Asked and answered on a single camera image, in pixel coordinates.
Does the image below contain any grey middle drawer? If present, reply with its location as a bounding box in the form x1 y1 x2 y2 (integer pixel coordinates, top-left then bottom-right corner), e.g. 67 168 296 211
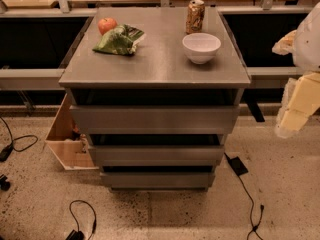
89 146 224 166

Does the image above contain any white bowl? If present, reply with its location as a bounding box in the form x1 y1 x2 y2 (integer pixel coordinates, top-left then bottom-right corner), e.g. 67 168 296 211
182 33 221 64

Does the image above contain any grey rail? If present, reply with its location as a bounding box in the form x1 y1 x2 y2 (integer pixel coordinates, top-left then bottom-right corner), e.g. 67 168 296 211
0 69 64 91
247 67 303 89

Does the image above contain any orange soda can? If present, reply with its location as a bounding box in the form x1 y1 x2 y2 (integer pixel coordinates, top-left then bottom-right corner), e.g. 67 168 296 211
186 0 205 34

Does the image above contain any grey top drawer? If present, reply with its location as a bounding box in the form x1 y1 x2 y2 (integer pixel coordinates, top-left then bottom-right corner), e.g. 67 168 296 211
70 105 239 134

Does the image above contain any wooden box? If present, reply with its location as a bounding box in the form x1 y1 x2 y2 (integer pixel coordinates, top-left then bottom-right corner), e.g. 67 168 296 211
45 95 96 170

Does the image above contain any black cable bottom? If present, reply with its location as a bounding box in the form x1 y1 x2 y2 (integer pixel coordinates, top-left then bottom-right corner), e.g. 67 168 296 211
65 199 98 240

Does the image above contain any grey bottom drawer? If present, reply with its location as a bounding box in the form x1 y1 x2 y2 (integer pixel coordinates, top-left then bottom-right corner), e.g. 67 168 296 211
100 173 215 189

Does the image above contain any grey rail right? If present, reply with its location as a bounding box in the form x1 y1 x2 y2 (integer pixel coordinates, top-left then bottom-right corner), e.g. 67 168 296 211
247 67 303 89

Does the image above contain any black cable left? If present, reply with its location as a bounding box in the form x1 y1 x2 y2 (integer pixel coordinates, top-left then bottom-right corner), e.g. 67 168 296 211
0 116 39 162

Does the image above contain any black caster wheel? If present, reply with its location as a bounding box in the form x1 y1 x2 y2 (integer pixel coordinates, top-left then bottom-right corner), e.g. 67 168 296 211
0 174 10 191

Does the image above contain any grey drawer cabinet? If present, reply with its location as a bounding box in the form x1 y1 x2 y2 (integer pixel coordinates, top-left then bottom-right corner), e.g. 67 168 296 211
58 6 252 192

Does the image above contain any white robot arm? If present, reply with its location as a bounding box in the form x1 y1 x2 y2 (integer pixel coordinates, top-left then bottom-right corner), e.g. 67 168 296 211
272 3 320 138

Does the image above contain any green chip bag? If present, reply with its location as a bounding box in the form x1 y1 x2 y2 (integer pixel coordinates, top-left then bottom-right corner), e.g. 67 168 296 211
93 24 145 55

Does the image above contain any grey drawer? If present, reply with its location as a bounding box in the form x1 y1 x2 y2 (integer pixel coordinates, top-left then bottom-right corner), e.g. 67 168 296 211
70 105 239 134
89 146 224 166
100 173 215 189

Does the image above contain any grey rail left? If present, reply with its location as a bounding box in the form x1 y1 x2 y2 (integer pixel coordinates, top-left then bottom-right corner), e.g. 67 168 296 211
0 69 64 91

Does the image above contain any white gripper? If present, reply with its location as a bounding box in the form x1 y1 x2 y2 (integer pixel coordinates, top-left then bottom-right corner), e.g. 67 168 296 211
272 30 320 138

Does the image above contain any red apple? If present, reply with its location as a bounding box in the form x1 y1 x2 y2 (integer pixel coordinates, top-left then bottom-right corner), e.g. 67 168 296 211
98 18 117 35

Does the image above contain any black cable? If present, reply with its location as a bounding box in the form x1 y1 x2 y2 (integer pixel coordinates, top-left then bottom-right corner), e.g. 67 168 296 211
0 116 39 162
65 199 98 240

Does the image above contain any black power adapter right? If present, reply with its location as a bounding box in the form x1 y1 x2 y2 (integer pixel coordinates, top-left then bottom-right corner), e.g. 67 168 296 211
226 155 248 176

